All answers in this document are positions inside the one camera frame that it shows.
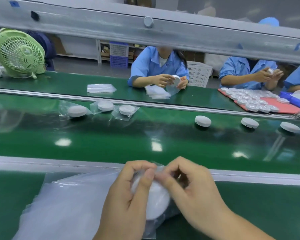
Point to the person's right hand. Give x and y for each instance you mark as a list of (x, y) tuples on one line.
[(200, 197)]

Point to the person's left hand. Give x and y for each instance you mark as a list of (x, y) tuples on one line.
[(120, 204)]

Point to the person's right thumb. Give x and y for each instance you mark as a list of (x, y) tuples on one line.
[(166, 181)]

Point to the person's left thumb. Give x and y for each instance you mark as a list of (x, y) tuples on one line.
[(145, 183)]

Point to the white round device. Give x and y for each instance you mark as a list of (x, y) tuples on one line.
[(176, 81), (157, 197), (270, 71), (105, 105), (203, 120), (127, 109), (250, 122), (290, 126), (77, 111)]

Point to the clear plastic bag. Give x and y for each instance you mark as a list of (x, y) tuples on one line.
[(117, 115), (172, 90), (162, 223), (63, 107), (93, 108)]

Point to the person's left forearm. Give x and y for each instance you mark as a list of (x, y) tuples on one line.
[(115, 236)]

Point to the person's right forearm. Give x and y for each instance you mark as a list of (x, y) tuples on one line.
[(235, 228)]

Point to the green conveyor belt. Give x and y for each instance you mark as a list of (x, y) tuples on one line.
[(165, 143)]

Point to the stack of clear plastic bags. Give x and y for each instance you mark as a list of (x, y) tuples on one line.
[(101, 88), (65, 204), (157, 92)]

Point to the white plastic crate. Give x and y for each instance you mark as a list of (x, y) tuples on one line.
[(198, 73)]

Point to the pile of white round shells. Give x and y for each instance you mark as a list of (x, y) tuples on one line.
[(252, 99)]

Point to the blue plastic crate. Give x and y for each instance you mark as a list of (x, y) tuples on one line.
[(118, 61)]

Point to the pale purple plastic crate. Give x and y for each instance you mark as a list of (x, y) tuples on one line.
[(118, 49)]

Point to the white metal shelf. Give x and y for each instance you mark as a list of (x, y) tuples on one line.
[(102, 51)]

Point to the red tray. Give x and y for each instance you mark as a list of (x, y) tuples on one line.
[(287, 107)]

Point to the blue plastic bin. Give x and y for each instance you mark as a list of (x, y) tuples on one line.
[(293, 99)]

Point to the round grey knob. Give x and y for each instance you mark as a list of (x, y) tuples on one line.
[(148, 21)]

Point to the grey metal overhead beam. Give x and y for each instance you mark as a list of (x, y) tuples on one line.
[(95, 24)]

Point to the dark blue fan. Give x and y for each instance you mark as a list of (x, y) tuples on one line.
[(48, 47)]

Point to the green table fan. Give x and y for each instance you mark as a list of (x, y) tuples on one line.
[(17, 53)]

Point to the blue tape piece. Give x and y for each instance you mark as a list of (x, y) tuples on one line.
[(298, 46), (14, 4)]

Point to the blue cap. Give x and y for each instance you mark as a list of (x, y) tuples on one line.
[(268, 21)]

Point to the black clip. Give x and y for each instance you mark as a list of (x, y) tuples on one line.
[(35, 15)]

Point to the grey metal conveyor rail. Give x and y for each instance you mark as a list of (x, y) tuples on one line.
[(150, 103), (65, 163)]

